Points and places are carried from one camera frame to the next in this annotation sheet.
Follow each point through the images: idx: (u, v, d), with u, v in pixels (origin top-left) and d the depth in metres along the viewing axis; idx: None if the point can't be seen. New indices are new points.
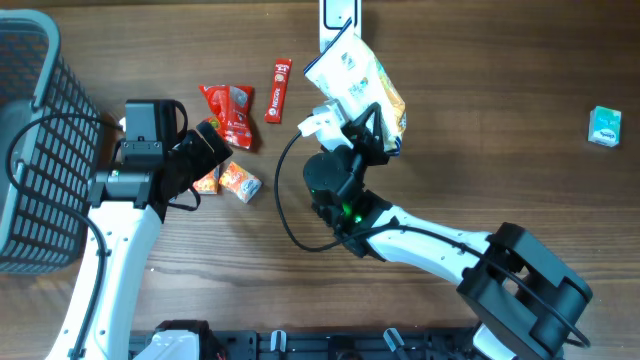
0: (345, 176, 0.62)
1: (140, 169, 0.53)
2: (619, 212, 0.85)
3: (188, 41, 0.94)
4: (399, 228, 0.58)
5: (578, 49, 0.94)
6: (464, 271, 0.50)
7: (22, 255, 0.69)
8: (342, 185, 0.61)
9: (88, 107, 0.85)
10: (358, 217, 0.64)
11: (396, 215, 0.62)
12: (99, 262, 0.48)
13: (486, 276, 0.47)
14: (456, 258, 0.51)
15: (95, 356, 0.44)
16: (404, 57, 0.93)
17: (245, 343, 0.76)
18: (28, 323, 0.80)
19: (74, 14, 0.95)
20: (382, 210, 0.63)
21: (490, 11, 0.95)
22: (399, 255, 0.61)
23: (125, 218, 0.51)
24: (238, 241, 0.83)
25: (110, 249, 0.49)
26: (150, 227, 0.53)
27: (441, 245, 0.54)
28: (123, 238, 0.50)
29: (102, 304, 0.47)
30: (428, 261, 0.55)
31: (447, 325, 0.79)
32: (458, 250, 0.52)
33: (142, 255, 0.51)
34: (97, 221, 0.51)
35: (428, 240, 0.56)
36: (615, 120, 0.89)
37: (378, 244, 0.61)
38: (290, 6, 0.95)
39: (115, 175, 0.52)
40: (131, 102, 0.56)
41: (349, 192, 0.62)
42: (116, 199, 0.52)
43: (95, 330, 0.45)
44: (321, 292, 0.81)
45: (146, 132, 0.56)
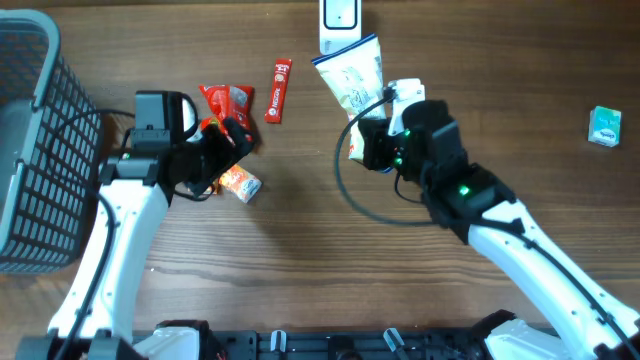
0: (449, 122, 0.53)
1: (147, 154, 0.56)
2: (619, 212, 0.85)
3: (188, 41, 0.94)
4: (525, 243, 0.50)
5: (578, 49, 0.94)
6: (598, 347, 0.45)
7: (22, 255, 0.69)
8: (447, 132, 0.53)
9: (87, 107, 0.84)
10: (463, 189, 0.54)
11: (523, 219, 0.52)
12: (108, 233, 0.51)
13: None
14: (593, 323, 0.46)
15: (101, 314, 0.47)
16: (404, 57, 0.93)
17: (245, 342, 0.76)
18: (29, 323, 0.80)
19: (73, 14, 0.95)
20: (503, 201, 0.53)
21: (490, 11, 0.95)
22: (497, 257, 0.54)
23: (134, 194, 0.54)
24: (238, 241, 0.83)
25: (119, 219, 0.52)
26: (155, 206, 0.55)
27: (577, 298, 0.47)
28: (131, 211, 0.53)
29: (109, 269, 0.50)
30: (547, 298, 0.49)
31: (447, 325, 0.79)
32: (597, 315, 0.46)
33: (147, 227, 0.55)
34: (108, 195, 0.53)
35: (558, 277, 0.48)
36: (615, 120, 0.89)
37: (485, 237, 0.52)
38: (290, 6, 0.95)
39: (126, 158, 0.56)
40: (141, 93, 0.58)
41: (451, 147, 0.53)
42: (127, 179, 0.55)
43: (101, 292, 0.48)
44: (321, 292, 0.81)
45: (154, 121, 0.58)
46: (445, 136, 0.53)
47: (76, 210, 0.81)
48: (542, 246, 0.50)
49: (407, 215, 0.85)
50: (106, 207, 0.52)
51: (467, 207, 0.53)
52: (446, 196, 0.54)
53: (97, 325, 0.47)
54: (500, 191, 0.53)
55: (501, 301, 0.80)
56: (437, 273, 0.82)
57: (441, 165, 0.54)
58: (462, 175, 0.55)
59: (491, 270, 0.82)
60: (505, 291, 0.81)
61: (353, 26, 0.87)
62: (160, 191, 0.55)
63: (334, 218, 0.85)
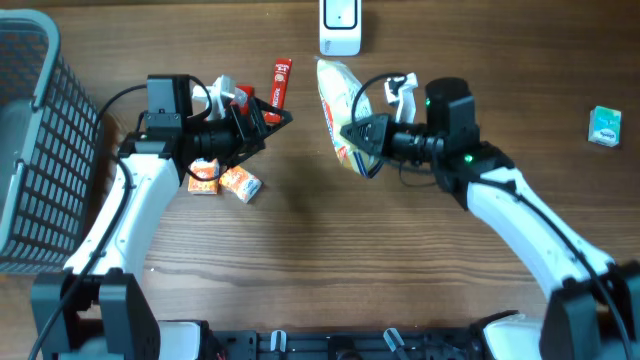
0: (463, 96, 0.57)
1: (163, 136, 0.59)
2: (620, 212, 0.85)
3: (188, 41, 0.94)
4: (514, 197, 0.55)
5: (578, 49, 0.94)
6: (566, 279, 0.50)
7: (22, 255, 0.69)
8: (459, 106, 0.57)
9: (88, 107, 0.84)
10: (468, 156, 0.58)
11: (516, 180, 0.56)
12: (124, 195, 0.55)
13: (589, 294, 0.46)
14: (565, 260, 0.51)
15: (113, 259, 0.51)
16: (404, 56, 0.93)
17: (245, 342, 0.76)
18: (29, 323, 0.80)
19: (74, 14, 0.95)
20: (502, 167, 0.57)
21: (490, 11, 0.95)
22: (489, 216, 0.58)
23: (149, 161, 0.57)
24: (238, 241, 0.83)
25: (136, 182, 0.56)
26: (167, 180, 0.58)
27: (554, 241, 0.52)
28: (146, 177, 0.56)
29: (124, 222, 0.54)
30: (526, 242, 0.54)
31: (447, 325, 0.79)
32: (570, 255, 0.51)
33: (160, 191, 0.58)
34: (128, 163, 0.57)
35: (539, 223, 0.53)
36: (615, 120, 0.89)
37: (478, 195, 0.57)
38: (290, 7, 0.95)
39: (143, 140, 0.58)
40: (151, 79, 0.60)
41: (461, 118, 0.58)
42: (143, 153, 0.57)
43: (115, 240, 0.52)
44: (321, 292, 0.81)
45: (167, 105, 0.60)
46: (457, 108, 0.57)
47: (76, 210, 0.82)
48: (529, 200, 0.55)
49: (407, 215, 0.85)
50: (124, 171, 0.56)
51: (467, 171, 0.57)
52: (451, 162, 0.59)
53: (110, 265, 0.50)
54: (499, 160, 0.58)
55: (501, 301, 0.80)
56: (437, 273, 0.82)
57: (451, 135, 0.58)
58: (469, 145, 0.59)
59: (490, 270, 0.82)
60: (505, 292, 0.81)
61: (353, 26, 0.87)
62: (172, 164, 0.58)
63: (334, 217, 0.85)
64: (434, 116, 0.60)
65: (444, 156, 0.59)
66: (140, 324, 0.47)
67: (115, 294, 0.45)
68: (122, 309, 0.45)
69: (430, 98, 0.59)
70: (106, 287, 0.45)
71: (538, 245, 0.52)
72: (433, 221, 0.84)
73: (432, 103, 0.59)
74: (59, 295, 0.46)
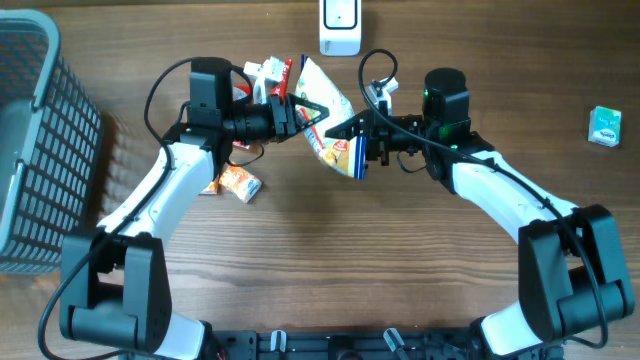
0: (461, 91, 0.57)
1: (205, 131, 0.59)
2: (619, 212, 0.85)
3: (188, 41, 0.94)
4: (490, 167, 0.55)
5: (578, 49, 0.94)
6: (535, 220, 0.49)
7: (22, 255, 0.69)
8: (458, 100, 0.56)
9: (89, 108, 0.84)
10: (454, 145, 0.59)
11: (494, 157, 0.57)
12: (163, 174, 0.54)
13: (553, 230, 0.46)
14: (536, 211, 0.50)
15: (144, 225, 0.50)
16: (404, 56, 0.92)
17: (245, 342, 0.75)
18: (28, 323, 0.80)
19: (74, 15, 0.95)
20: (483, 149, 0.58)
21: (490, 11, 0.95)
22: (468, 190, 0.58)
23: (191, 152, 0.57)
24: (238, 241, 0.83)
25: (177, 165, 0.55)
26: (202, 171, 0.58)
27: (524, 195, 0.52)
28: (185, 163, 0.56)
29: (159, 196, 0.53)
30: (502, 204, 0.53)
31: (447, 325, 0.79)
32: (539, 204, 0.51)
33: (195, 179, 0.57)
34: (174, 150, 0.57)
35: (512, 185, 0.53)
36: (615, 120, 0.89)
37: (458, 171, 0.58)
38: (290, 7, 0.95)
39: (189, 134, 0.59)
40: (196, 72, 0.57)
41: (459, 110, 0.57)
42: (188, 144, 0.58)
43: (149, 208, 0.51)
44: (321, 292, 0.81)
45: (209, 100, 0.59)
46: (456, 102, 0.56)
47: (76, 211, 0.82)
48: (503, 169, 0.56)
49: (407, 215, 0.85)
50: (168, 152, 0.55)
51: (455, 157, 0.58)
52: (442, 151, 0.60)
53: (140, 229, 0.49)
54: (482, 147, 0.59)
55: (501, 301, 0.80)
56: (437, 273, 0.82)
57: (444, 124, 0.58)
58: (463, 135, 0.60)
59: (490, 270, 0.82)
60: (505, 291, 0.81)
61: (353, 26, 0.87)
62: (211, 158, 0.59)
63: (334, 217, 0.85)
64: (433, 106, 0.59)
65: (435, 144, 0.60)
66: (158, 292, 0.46)
67: (142, 257, 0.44)
68: (145, 274, 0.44)
69: (428, 90, 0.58)
70: (135, 249, 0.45)
71: (507, 199, 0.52)
72: (433, 221, 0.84)
73: (431, 94, 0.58)
74: (90, 247, 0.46)
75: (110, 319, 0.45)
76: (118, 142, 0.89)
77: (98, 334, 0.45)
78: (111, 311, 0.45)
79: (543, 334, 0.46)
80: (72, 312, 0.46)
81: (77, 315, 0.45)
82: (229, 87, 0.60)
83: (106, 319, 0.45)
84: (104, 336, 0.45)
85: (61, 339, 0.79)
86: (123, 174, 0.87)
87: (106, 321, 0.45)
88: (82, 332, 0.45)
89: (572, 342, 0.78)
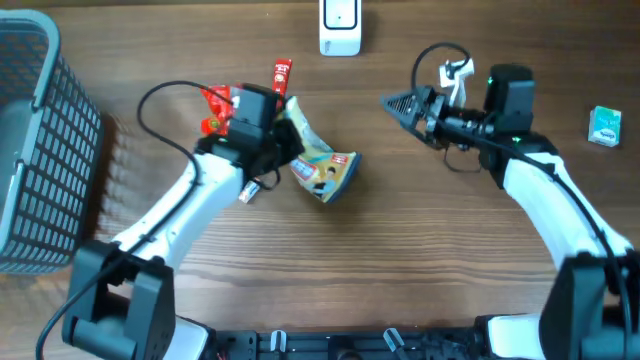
0: (529, 79, 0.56)
1: (239, 147, 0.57)
2: (619, 212, 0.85)
3: (189, 41, 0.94)
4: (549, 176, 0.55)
5: (578, 49, 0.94)
6: (582, 251, 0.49)
7: (22, 255, 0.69)
8: (522, 88, 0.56)
9: (89, 108, 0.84)
10: (515, 138, 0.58)
11: (556, 164, 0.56)
12: (189, 190, 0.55)
13: (598, 269, 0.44)
14: (588, 238, 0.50)
15: (160, 247, 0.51)
16: (404, 57, 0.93)
17: (245, 343, 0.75)
18: (28, 324, 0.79)
19: (74, 15, 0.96)
20: (545, 152, 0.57)
21: (490, 11, 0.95)
22: (518, 187, 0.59)
23: (221, 165, 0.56)
24: (238, 241, 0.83)
25: (204, 181, 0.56)
26: (230, 187, 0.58)
27: (580, 219, 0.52)
28: (213, 180, 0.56)
29: (179, 216, 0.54)
30: (554, 222, 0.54)
31: (447, 325, 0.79)
32: (592, 233, 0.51)
33: (220, 195, 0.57)
34: (204, 161, 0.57)
35: (569, 207, 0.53)
36: (615, 120, 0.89)
37: (514, 169, 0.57)
38: (290, 7, 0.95)
39: (222, 143, 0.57)
40: (246, 89, 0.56)
41: (522, 101, 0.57)
42: (218, 155, 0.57)
43: (168, 229, 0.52)
44: (321, 292, 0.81)
45: (252, 117, 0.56)
46: (520, 90, 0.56)
47: (76, 211, 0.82)
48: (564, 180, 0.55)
49: (407, 215, 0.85)
50: (196, 167, 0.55)
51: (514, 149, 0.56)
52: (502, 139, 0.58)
53: (155, 252, 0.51)
54: (546, 147, 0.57)
55: (500, 301, 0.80)
56: (437, 273, 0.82)
57: (506, 114, 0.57)
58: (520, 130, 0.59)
59: (490, 270, 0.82)
60: (505, 291, 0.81)
61: (353, 27, 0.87)
62: (241, 175, 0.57)
63: (334, 218, 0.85)
64: (493, 95, 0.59)
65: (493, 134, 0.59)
66: (162, 316, 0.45)
67: (150, 285, 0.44)
68: (154, 303, 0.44)
69: (492, 78, 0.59)
70: (144, 275, 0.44)
71: (561, 220, 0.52)
72: (433, 221, 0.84)
73: (494, 82, 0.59)
74: (101, 266, 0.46)
75: (110, 337, 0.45)
76: (118, 143, 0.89)
77: (97, 348, 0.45)
78: (110, 328, 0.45)
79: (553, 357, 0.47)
80: (75, 322, 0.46)
81: (80, 326, 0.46)
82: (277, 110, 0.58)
83: (106, 335, 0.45)
84: (103, 350, 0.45)
85: (60, 339, 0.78)
86: (122, 175, 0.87)
87: (106, 337, 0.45)
88: (84, 342, 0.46)
89: None
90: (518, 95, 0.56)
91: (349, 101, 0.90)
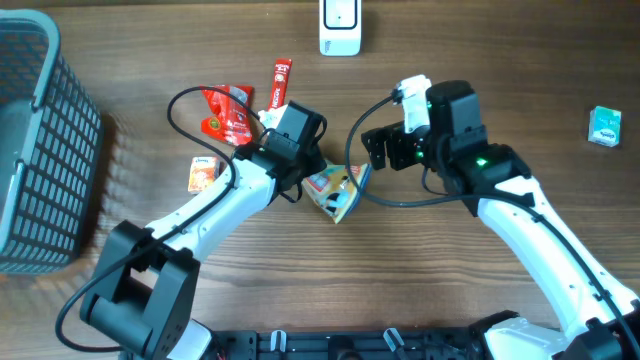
0: (467, 92, 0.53)
1: (274, 158, 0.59)
2: (619, 212, 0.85)
3: (189, 41, 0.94)
4: (532, 215, 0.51)
5: (578, 49, 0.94)
6: (590, 320, 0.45)
7: (22, 255, 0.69)
8: (462, 105, 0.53)
9: (89, 108, 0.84)
10: (480, 160, 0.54)
11: (534, 194, 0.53)
12: (224, 190, 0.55)
13: (616, 345, 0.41)
14: (590, 300, 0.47)
15: (191, 239, 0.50)
16: (404, 57, 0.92)
17: (245, 342, 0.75)
18: (28, 323, 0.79)
19: (74, 15, 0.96)
20: (518, 176, 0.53)
21: (490, 11, 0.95)
22: (502, 229, 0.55)
23: (257, 170, 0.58)
24: (239, 241, 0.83)
25: (239, 185, 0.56)
26: (260, 197, 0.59)
27: (578, 272, 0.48)
28: (247, 185, 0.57)
29: (211, 214, 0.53)
30: (549, 276, 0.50)
31: (447, 325, 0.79)
32: (595, 291, 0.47)
33: (249, 204, 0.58)
34: (239, 165, 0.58)
35: (566, 260, 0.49)
36: (615, 120, 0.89)
37: (493, 208, 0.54)
38: (290, 7, 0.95)
39: (261, 153, 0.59)
40: (294, 105, 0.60)
41: (466, 119, 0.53)
42: (254, 163, 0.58)
43: (200, 225, 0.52)
44: (320, 292, 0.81)
45: (293, 132, 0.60)
46: (462, 107, 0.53)
47: (76, 210, 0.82)
48: (548, 220, 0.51)
49: (407, 215, 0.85)
50: (234, 170, 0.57)
51: (481, 177, 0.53)
52: (463, 166, 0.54)
53: (184, 244, 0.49)
54: (516, 166, 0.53)
55: (501, 301, 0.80)
56: (437, 273, 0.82)
57: (456, 136, 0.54)
58: (479, 147, 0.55)
59: (490, 270, 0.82)
60: (505, 291, 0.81)
61: (353, 26, 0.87)
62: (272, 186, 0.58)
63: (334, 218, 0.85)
64: (438, 118, 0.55)
65: (451, 160, 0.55)
66: (179, 312, 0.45)
67: (175, 278, 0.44)
68: (174, 299, 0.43)
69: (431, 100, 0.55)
70: (172, 267, 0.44)
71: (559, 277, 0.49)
72: (433, 221, 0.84)
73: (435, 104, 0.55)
74: (130, 250, 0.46)
75: (126, 320, 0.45)
76: (118, 142, 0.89)
77: (111, 329, 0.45)
78: (127, 313, 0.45)
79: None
80: (94, 301, 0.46)
81: (99, 305, 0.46)
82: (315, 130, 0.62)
83: (123, 318, 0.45)
84: (118, 334, 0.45)
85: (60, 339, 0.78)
86: (122, 174, 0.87)
87: (123, 319, 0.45)
88: (99, 321, 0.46)
89: None
90: (457, 115, 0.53)
91: (348, 101, 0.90)
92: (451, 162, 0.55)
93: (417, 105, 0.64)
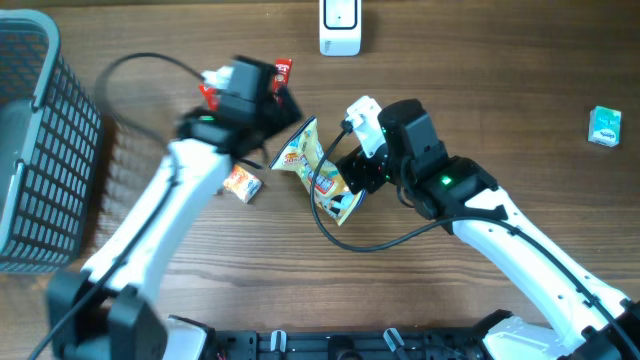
0: (421, 114, 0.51)
1: (225, 124, 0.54)
2: (619, 212, 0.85)
3: (189, 41, 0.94)
4: (508, 229, 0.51)
5: (579, 49, 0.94)
6: (586, 329, 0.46)
7: (22, 255, 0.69)
8: (418, 127, 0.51)
9: (89, 108, 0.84)
10: (445, 179, 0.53)
11: (506, 206, 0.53)
12: (166, 192, 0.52)
13: (613, 352, 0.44)
14: (581, 308, 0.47)
15: (138, 268, 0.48)
16: (404, 57, 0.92)
17: (245, 343, 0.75)
18: (29, 323, 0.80)
19: (74, 15, 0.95)
20: (485, 189, 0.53)
21: (491, 11, 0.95)
22: (480, 245, 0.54)
23: (202, 160, 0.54)
24: (239, 241, 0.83)
25: (181, 179, 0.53)
26: (215, 175, 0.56)
27: (564, 280, 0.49)
28: (194, 175, 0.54)
29: (154, 229, 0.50)
30: (535, 287, 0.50)
31: (447, 326, 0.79)
32: (585, 298, 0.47)
33: (202, 190, 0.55)
34: (183, 153, 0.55)
35: (549, 269, 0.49)
36: (615, 120, 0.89)
37: (468, 227, 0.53)
38: (290, 7, 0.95)
39: (207, 121, 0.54)
40: (240, 60, 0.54)
41: (425, 139, 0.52)
42: (199, 135, 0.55)
43: (145, 247, 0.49)
44: (320, 292, 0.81)
45: (245, 89, 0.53)
46: (416, 130, 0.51)
47: (76, 211, 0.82)
48: (524, 232, 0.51)
49: (407, 216, 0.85)
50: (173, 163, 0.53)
51: (448, 196, 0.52)
52: (429, 186, 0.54)
53: (129, 278, 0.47)
54: (482, 179, 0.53)
55: (501, 300, 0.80)
56: (437, 273, 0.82)
57: (417, 157, 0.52)
58: (442, 163, 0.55)
59: (490, 270, 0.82)
60: (505, 292, 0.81)
61: (353, 26, 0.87)
62: (227, 160, 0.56)
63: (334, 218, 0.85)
64: (394, 141, 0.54)
65: (417, 182, 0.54)
66: (145, 339, 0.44)
67: (124, 314, 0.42)
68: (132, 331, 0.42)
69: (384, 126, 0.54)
70: (119, 306, 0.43)
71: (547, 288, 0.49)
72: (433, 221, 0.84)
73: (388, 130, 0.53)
74: (73, 299, 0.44)
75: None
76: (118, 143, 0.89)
77: None
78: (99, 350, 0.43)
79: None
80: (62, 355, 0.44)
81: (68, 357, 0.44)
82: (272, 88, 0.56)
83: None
84: None
85: None
86: (123, 175, 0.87)
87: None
88: None
89: None
90: (416, 138, 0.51)
91: (348, 101, 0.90)
92: (416, 183, 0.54)
93: (362, 134, 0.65)
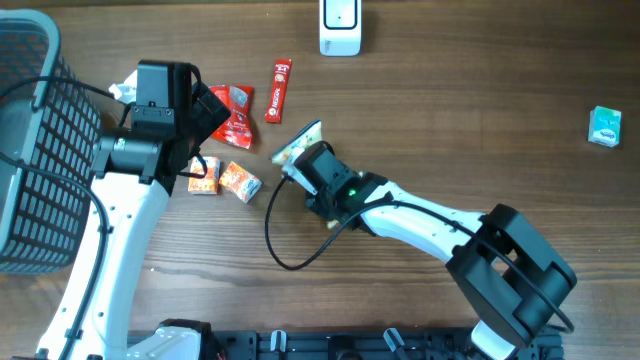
0: (319, 151, 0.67)
1: (147, 137, 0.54)
2: (619, 211, 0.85)
3: (188, 41, 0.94)
4: (392, 203, 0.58)
5: (579, 49, 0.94)
6: (454, 248, 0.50)
7: (22, 255, 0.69)
8: (320, 160, 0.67)
9: (88, 108, 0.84)
10: (351, 191, 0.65)
11: (391, 191, 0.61)
12: (100, 241, 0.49)
13: (478, 257, 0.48)
14: (448, 234, 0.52)
15: (92, 337, 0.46)
16: (404, 57, 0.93)
17: (245, 343, 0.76)
18: (29, 323, 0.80)
19: (74, 14, 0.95)
20: (378, 186, 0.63)
21: (491, 11, 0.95)
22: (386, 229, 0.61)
23: (131, 194, 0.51)
24: (238, 241, 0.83)
25: (112, 225, 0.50)
26: (153, 207, 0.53)
27: (433, 220, 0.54)
28: (126, 214, 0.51)
29: (100, 288, 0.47)
30: (421, 240, 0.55)
31: (448, 326, 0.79)
32: (450, 227, 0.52)
33: (147, 225, 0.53)
34: (100, 193, 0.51)
35: (421, 216, 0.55)
36: (615, 120, 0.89)
37: (369, 217, 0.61)
38: (290, 7, 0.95)
39: (129, 137, 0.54)
40: (145, 65, 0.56)
41: (329, 168, 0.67)
42: (124, 155, 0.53)
43: (94, 311, 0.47)
44: (320, 292, 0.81)
45: (159, 98, 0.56)
46: (319, 163, 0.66)
47: (76, 210, 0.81)
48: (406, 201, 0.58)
49: None
50: (100, 211, 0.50)
51: (355, 203, 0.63)
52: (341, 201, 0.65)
53: (86, 350, 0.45)
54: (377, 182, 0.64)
55: None
56: (437, 273, 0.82)
57: (330, 183, 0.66)
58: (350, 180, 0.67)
59: None
60: None
61: (353, 26, 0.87)
62: (158, 187, 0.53)
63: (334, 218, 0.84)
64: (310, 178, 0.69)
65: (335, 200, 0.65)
66: None
67: None
68: None
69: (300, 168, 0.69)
70: None
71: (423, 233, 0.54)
72: None
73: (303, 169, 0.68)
74: None
75: None
76: None
77: None
78: None
79: (516, 341, 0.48)
80: None
81: None
82: (188, 93, 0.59)
83: None
84: None
85: None
86: None
87: None
88: None
89: (570, 341, 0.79)
90: (320, 167, 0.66)
91: (348, 101, 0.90)
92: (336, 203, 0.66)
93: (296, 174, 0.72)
